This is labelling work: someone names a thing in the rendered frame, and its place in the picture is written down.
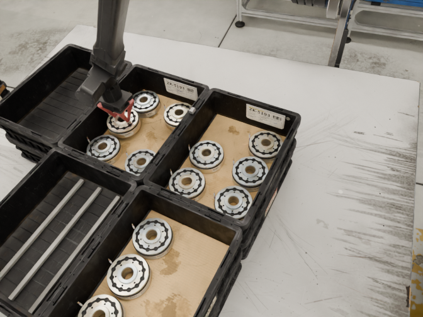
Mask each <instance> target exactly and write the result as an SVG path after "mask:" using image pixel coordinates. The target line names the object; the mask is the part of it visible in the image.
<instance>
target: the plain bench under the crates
mask: <svg viewBox="0 0 423 317"><path fill-rule="evenodd" d="M96 35H97V27H95V26H88V25H81V24H77V25H76V26H75V27H74V28H73V29H72V30H71V31H70V32H69V33H68V34H67V35H66V36H65V37H64V38H63V39H62V40H61V41H60V42H59V43H58V44H57V45H56V46H55V48H54V49H53V50H52V51H51V52H50V53H49V54H48V55H47V56H46V57H45V58H44V59H43V60H42V61H41V62H40V63H39V64H38V65H37V66H36V67H35V68H34V69H33V70H32V71H31V72H30V73H29V74H28V75H27V76H26V77H25V78H24V79H23V80H22V81H21V82H20V83H19V84H21V83H22V82H23V81H24V80H25V79H26V78H27V77H29V76H30V75H31V74H32V73H34V71H36V70H37V69H38V68H39V67H41V66H42V65H43V64H44V63H45V62H46V61H47V60H49V59H50V58H51V57H52V56H54V55H55V54H56V53H57V52H58V51H59V50H60V49H62V48H63V47H64V46H65V45H67V44H70V43H72V44H75V45H79V46H81V47H85V48H88V49H91V50H92V49H93V45H94V43H95V42H96ZM123 43H124V46H125V49H124V50H125V51H126V54H125V60H127V61H130V62H131V63H132V65H134V64H140V65H144V66H146V67H150V68H153V69H156V70H160V71H163V72H167V73H169V74H172V75H176V76H179V77H183V78H185V79H189V80H192V81H195V82H199V83H202V84H205V85H207V86H208V87H209V88H210V89H211V88H218V89H221V90H224V91H228V92H232V93H234V94H238V95H241V96H244V97H248V98H251V99H254V100H257V101H260V102H263V103H267V104H270V105H273V106H277V107H279V108H283V109H287V110H290V111H293V112H296V113H298V114H300V115H301V117H302V118H301V122H300V125H299V127H298V129H297V134H296V136H295V138H296V148H295V150H294V152H293V156H292V158H291V159H292V161H293V162H292V165H291V167H290V169H289V171H288V173H287V175H286V177H285V179H284V181H283V183H282V185H281V187H280V189H279V192H278V194H277V196H276V198H275V200H274V202H273V204H272V206H271V209H270V210H269V213H268V215H267V216H266V219H265V220H264V223H263V225H262V227H261V229H260V231H259V233H258V235H257V237H256V240H255V242H254V244H253V246H252V248H251V250H250V252H249V254H248V256H247V258H246V259H244V260H241V264H242V268H241V271H240V273H239V275H238V277H237V279H236V281H235V283H234V285H233V288H232V290H231V292H230V294H229V295H228V298H227V300H226V302H225V304H224V306H223V308H222V310H221V312H220V314H219V316H218V317H410V291H411V277H412V251H413V236H414V209H415V183H416V169H417V142H418V128H419V101H420V82H417V81H413V80H409V79H402V78H398V77H390V76H386V75H380V74H372V73H368V72H361V71H357V70H349V69H342V68H338V67H331V66H326V65H320V64H313V63H308V62H301V61H297V60H290V59H285V58H278V57H271V56H267V55H260V54H256V53H249V52H241V51H237V50H230V49H226V48H218V47H212V46H208V45H200V44H196V43H189V42H182V41H177V40H170V39H166V38H159V37H155V36H148V35H141V34H136V33H129V32H125V31H124V34H123ZM21 153H22V151H21V150H18V149H16V148H13V147H8V146H5V145H1V144H0V201H1V200H2V199H3V198H4V197H5V196H6V195H7V194H8V193H9V192H10V191H11V190H12V189H13V188H14V187H15V186H16V185H17V184H18V183H19V181H20V180H22V178H24V176H25V175H26V174H27V173H29V171H30V170H31V169H32V168H34V166H36V163H34V162H32V161H30V160H27V159H25V158H23V157H22V156H21Z"/></svg>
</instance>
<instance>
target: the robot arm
mask: <svg viewBox="0 0 423 317"><path fill-rule="evenodd" d="M129 1H130V0H98V20H97V35H96V42H95V43H94V45H93V50H92V52H91V56H90V60H89V64H91V65H92V67H91V69H90V71H89V72H88V74H87V79H86V80H85V81H84V82H83V83H82V85H81V86H80V87H79V88H78V90H77V91H76V92H75V96H76V98H77V100H78V101H79V102H80V103H82V104H83V105H85V106H88V107H93V106H94V105H95V104H96V103H97V102H99V104H98V107H99V108H100V109H102V110H103V111H105V112H107V113H108V114H110V115H112V117H114V118H115V117H116V116H117V115H118V116H119V117H121V118H122V119H123V120H125V121H126V122H129V121H130V116H131V110H132V107H133V103H134V100H133V95H132V93H130V92H126V91H123V90H121V89H120V87H119V85H118V82H117V77H119V76H121V74H122V73H123V71H124V70H125V68H126V66H127V63H126V62H125V61H124V59H125V54H126V51H125V50H124V49H125V46H124V43H123V34H124V29H125V23H126V18H127V12H128V5H129ZM126 110H127V117H126V116H125V111H126ZM112 111H114V113H113V112H112Z"/></svg>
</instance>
